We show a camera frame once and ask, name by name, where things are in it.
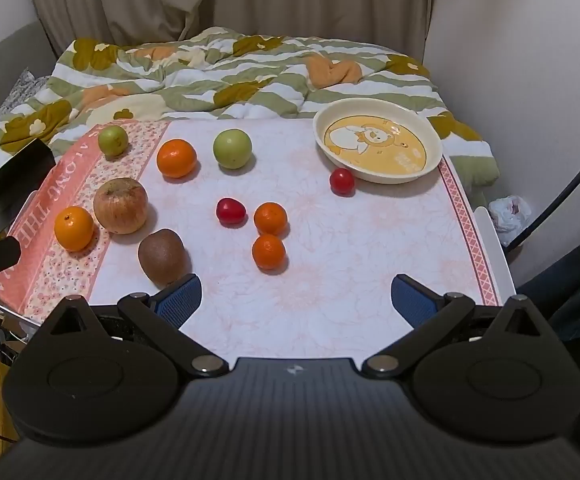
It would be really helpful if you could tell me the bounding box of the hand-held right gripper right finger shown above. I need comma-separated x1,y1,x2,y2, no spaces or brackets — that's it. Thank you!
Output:
361,274,551,379

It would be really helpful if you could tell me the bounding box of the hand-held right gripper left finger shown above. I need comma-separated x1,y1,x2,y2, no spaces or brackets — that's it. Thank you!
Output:
44,273,229,379

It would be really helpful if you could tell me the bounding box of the brown kiwi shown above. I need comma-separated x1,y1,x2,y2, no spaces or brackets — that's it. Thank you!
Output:
137,228,187,283

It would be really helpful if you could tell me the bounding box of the large orange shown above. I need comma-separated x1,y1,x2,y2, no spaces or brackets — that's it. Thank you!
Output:
54,206,95,253
156,138,198,179

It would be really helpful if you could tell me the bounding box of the red cherry tomato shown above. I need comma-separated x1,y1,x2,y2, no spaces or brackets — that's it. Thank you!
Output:
216,198,247,226
330,168,355,196

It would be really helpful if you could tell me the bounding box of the red yellow apple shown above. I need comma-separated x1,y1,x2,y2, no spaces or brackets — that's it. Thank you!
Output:
93,177,149,235

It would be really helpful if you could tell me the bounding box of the small mandarin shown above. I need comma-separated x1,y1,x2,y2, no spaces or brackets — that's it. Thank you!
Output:
253,202,289,237
252,234,287,271

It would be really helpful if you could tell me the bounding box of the small green apple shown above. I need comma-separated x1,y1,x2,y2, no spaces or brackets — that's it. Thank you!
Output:
98,125,129,158

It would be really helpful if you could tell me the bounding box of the cream bowl with cartoon print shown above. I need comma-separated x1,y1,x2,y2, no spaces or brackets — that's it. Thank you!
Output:
313,98,444,185

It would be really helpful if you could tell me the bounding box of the black flat panel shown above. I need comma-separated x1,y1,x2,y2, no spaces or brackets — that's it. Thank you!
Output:
0,138,56,234

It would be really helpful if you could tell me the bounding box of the pink floral tablecloth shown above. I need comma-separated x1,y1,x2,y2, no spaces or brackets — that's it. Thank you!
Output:
0,119,502,361

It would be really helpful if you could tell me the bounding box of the white plastic bag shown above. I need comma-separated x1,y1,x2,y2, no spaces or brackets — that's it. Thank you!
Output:
487,195,533,233

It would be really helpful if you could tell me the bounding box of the large green apple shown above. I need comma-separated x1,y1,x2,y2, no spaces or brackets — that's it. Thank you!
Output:
213,128,253,170

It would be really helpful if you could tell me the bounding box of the dark cloth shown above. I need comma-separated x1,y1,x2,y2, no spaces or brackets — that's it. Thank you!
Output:
515,235,580,341

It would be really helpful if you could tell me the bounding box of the grey patterned pillow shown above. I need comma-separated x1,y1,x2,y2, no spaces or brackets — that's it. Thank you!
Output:
0,67,53,126

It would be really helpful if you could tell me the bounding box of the green striped floral blanket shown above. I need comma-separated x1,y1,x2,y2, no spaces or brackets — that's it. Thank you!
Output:
0,26,501,241

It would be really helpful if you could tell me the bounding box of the black cable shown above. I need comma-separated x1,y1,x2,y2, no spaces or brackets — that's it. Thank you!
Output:
501,132,580,250

